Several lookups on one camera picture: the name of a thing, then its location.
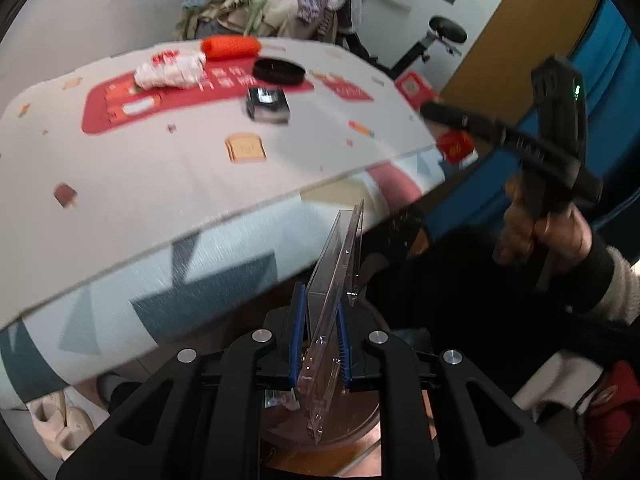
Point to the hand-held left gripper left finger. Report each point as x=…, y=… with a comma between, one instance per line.
x=298, y=320

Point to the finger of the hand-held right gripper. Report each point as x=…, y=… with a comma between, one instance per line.
x=480, y=125

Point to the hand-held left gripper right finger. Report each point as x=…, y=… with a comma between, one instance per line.
x=344, y=340

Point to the red box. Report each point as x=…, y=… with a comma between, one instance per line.
x=457, y=147

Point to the clear plastic dish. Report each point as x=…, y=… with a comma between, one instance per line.
x=330, y=280

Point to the person's right forearm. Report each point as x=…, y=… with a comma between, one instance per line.
x=610, y=285

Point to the person's right hand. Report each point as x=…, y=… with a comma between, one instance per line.
x=560, y=240

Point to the blue panel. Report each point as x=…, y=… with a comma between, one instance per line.
x=615, y=110

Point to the black exercise bike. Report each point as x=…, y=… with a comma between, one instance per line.
x=447, y=30

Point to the brown wooden panel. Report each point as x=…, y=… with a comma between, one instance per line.
x=525, y=10

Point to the person's black pants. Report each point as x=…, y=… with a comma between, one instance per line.
x=450, y=300

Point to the black round dish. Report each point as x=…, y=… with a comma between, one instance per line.
x=277, y=71

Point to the white printed table mat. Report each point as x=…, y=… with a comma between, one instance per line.
x=150, y=170

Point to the black packet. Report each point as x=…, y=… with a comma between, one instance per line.
x=267, y=105

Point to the white knit sweater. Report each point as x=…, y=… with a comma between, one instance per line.
x=555, y=377

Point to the pile of clothes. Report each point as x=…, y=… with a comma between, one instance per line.
x=260, y=5

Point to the beige fluffy slipper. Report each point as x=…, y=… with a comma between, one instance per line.
x=47, y=412
x=72, y=432

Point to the orange knitted roll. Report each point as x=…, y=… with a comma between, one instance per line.
x=230, y=47

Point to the red cloth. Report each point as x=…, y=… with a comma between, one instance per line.
x=617, y=400

